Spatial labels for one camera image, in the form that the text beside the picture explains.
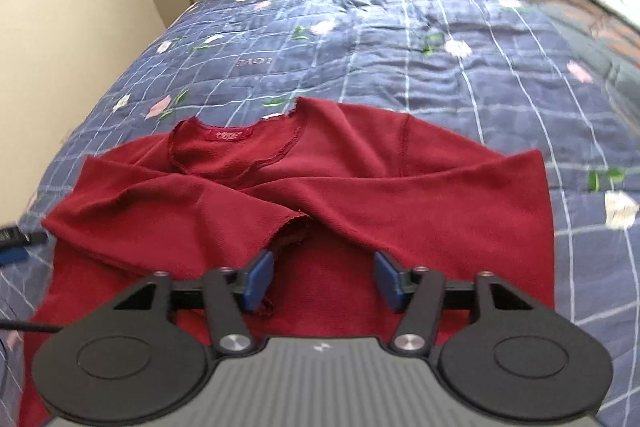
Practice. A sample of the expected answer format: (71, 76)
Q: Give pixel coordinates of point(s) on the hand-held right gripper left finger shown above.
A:
(260, 281)

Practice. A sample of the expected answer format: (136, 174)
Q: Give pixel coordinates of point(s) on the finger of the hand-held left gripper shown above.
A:
(15, 241)

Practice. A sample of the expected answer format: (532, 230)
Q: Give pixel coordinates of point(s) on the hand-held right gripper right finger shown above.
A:
(387, 281)

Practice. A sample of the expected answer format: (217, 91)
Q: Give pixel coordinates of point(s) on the red shirt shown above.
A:
(350, 167)

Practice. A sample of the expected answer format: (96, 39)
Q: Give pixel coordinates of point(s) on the blue plaid floral quilt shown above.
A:
(390, 42)

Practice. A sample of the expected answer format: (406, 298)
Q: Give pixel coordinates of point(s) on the brown patterned blanket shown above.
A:
(575, 14)

